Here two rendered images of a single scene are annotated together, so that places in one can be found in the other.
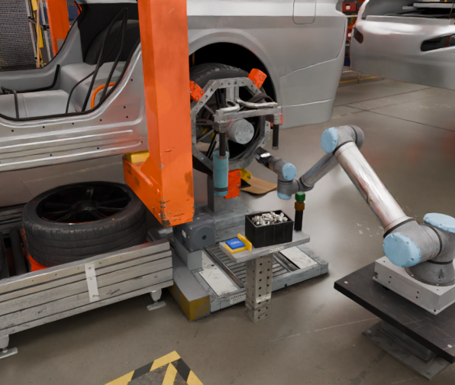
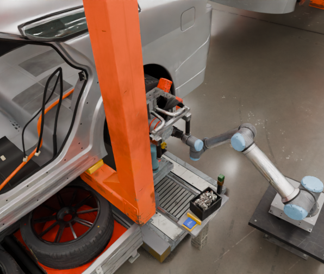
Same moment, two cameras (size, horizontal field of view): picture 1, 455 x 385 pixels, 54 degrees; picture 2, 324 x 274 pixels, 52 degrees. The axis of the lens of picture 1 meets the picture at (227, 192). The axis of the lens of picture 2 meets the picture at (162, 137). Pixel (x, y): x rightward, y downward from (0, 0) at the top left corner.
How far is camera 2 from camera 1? 133 cm
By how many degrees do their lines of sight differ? 25
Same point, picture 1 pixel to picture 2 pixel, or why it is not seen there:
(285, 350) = (225, 266)
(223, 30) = not seen: hidden behind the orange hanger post
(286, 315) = (216, 237)
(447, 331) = (320, 244)
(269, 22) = (166, 39)
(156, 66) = (130, 151)
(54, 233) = (64, 255)
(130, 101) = (82, 137)
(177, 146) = (145, 184)
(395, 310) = (289, 236)
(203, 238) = not seen: hidden behind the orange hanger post
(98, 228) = (93, 240)
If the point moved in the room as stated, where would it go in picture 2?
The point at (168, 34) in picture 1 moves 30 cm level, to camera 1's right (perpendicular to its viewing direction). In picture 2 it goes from (136, 129) to (189, 114)
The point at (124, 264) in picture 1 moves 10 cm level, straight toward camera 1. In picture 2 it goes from (116, 253) to (123, 264)
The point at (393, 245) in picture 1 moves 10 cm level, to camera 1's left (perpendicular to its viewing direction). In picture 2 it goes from (291, 210) to (279, 215)
